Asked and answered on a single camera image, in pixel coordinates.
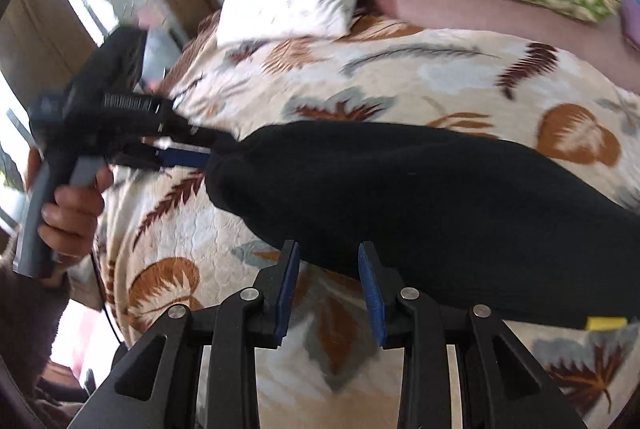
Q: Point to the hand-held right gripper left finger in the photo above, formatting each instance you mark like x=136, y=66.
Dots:
x=289, y=289

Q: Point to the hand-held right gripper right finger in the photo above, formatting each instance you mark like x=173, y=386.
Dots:
x=372, y=294

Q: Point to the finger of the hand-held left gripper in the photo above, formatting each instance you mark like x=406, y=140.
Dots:
x=185, y=157
x=200, y=134

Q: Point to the black pants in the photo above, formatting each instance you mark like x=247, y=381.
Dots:
x=400, y=209

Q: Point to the person's left forearm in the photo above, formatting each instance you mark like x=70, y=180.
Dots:
x=25, y=334

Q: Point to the person's left hand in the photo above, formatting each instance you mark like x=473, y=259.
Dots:
x=75, y=219

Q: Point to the leaf print blanket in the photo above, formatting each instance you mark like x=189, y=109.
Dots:
x=400, y=74

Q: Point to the pink quilted bed sheet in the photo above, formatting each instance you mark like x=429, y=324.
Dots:
x=450, y=11

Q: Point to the purple flowered folded cloth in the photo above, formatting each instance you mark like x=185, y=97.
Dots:
x=631, y=4

